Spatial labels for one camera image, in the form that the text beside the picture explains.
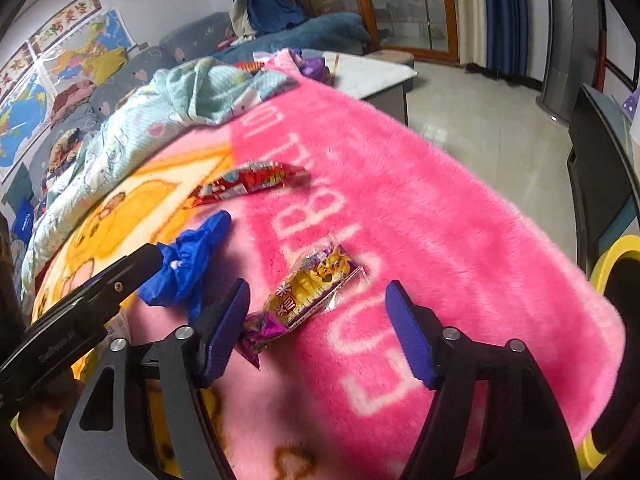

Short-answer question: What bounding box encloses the blue plush blanket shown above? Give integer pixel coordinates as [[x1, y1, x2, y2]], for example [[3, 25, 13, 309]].
[[215, 12, 373, 56]]

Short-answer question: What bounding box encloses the red snack wrapper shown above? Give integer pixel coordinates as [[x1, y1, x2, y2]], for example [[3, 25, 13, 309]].
[[189, 159, 307, 209]]

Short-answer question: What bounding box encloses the world map wall poster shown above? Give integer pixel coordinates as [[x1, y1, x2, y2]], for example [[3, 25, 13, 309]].
[[0, 7, 136, 181]]

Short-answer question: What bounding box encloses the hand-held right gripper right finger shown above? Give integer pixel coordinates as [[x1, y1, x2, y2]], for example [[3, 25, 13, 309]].
[[385, 280, 583, 480]]

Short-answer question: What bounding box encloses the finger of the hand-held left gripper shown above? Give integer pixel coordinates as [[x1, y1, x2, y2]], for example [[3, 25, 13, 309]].
[[75, 243, 164, 311]]

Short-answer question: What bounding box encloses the purple bag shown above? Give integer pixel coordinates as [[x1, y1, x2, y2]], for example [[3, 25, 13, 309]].
[[292, 52, 333, 83]]

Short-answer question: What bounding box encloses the purple yellow snack wrapper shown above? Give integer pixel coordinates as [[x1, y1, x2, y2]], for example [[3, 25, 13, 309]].
[[239, 242, 367, 371]]

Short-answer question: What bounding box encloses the blue tote bag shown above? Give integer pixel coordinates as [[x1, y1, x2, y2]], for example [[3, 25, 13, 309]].
[[12, 197, 36, 241]]

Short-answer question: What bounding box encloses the white top coffee table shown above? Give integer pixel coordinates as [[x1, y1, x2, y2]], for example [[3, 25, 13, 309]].
[[252, 49, 418, 126]]

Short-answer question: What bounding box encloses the light green printed blanket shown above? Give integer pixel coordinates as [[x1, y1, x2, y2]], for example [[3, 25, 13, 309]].
[[22, 57, 301, 281]]

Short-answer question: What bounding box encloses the glass top cabinet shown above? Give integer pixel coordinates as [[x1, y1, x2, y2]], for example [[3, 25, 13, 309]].
[[566, 85, 640, 276]]

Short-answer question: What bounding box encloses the blue plastic cover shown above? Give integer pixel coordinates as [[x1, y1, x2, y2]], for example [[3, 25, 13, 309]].
[[137, 210, 233, 321]]

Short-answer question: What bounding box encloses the wooden glass door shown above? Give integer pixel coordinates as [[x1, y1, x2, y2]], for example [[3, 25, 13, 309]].
[[270, 0, 461, 63]]

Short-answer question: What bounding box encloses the mustard yellow cloth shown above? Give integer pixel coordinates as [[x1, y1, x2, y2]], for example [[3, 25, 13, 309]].
[[92, 47, 128, 83]]

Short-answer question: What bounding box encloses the person's left hand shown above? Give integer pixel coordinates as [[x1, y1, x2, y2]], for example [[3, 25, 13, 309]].
[[12, 380, 83, 466]]

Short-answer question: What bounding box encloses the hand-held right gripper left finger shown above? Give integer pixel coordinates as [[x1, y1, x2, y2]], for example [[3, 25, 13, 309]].
[[54, 278, 251, 480]]

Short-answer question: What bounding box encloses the grey heart pattern sofa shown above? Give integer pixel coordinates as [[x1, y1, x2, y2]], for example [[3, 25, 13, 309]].
[[0, 12, 236, 221]]

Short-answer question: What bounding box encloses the pink printed blanket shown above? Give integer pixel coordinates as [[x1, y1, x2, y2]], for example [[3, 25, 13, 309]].
[[30, 50, 628, 480]]

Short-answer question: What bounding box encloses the grey tower air conditioner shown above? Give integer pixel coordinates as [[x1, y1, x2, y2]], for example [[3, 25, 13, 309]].
[[535, 0, 606, 123]]

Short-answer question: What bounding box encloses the round stool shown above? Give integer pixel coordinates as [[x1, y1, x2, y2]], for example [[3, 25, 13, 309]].
[[372, 50, 416, 68]]

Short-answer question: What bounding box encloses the patterned cushion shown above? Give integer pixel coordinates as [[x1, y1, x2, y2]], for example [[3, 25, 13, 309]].
[[47, 127, 85, 181]]

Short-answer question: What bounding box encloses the yellow trash bin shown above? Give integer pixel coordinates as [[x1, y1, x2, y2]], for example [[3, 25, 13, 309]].
[[575, 235, 640, 471]]

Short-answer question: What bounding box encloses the cross-stitch wall banner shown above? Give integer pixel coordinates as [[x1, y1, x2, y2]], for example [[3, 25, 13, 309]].
[[0, 0, 103, 106]]

